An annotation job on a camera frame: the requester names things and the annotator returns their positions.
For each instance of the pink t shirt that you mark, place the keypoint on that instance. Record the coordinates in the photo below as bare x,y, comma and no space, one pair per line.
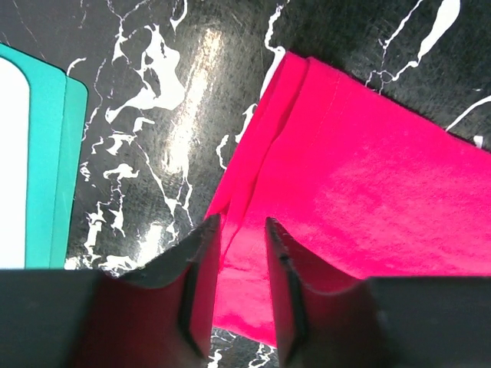
370,187

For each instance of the green cutting mat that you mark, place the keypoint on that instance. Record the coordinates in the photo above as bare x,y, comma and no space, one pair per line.
58,106

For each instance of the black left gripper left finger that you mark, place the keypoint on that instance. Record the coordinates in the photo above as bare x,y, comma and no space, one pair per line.
159,315

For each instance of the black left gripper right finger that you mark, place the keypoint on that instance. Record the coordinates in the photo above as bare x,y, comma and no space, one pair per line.
326,318

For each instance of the light blue clipboard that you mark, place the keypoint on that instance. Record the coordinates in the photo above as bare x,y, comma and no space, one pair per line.
14,164

